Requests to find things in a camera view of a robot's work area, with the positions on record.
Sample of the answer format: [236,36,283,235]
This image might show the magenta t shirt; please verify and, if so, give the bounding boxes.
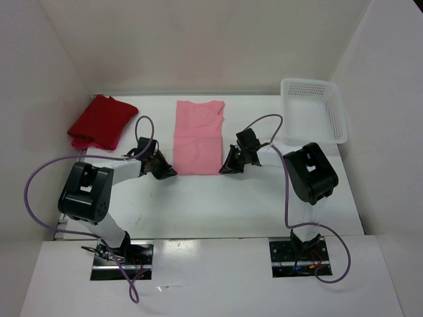
[71,137,120,151]

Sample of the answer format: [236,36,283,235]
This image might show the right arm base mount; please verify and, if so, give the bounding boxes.
[268,238,332,278]

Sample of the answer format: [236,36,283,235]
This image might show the light pink t shirt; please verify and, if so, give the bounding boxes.
[173,100,225,176]

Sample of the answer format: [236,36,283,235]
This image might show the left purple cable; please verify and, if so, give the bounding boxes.
[24,115,160,304]

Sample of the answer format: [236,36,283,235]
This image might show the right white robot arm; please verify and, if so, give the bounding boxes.
[219,128,338,260]

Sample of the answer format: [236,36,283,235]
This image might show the dark red t shirt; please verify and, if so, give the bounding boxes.
[67,95,139,145]

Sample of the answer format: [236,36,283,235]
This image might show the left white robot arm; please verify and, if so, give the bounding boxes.
[58,137,178,264]

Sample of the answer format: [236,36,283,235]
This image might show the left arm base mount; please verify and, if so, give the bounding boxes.
[81,240,154,281]

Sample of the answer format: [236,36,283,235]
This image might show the white plastic basket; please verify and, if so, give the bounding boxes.
[280,78,348,144]

